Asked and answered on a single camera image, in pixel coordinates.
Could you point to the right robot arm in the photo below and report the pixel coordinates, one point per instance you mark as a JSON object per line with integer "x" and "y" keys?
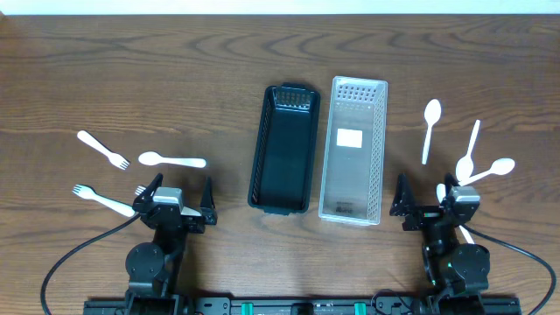
{"x": 453, "y": 267}

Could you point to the white plastic spoon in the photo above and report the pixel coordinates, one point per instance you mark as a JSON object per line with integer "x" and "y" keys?
{"x": 464, "y": 166}
{"x": 501, "y": 166}
{"x": 432, "y": 114}
{"x": 441, "y": 193}

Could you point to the black perforated plastic basket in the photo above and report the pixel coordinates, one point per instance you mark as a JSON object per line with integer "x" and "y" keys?
{"x": 281, "y": 178}

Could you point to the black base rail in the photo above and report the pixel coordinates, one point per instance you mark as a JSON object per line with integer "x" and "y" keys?
{"x": 382, "y": 304}

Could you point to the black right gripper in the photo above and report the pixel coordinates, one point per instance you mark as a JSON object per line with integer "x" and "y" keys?
{"x": 430, "y": 217}

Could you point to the clear perforated plastic basket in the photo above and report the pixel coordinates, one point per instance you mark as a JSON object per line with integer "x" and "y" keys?
{"x": 352, "y": 179}

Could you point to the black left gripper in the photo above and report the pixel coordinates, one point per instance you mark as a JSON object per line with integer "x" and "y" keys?
{"x": 176, "y": 218}

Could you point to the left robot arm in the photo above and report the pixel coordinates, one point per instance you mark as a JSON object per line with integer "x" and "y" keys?
{"x": 153, "y": 266}

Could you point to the wooden fork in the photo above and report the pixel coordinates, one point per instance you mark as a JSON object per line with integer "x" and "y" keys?
{"x": 115, "y": 159}
{"x": 88, "y": 193}
{"x": 139, "y": 190}

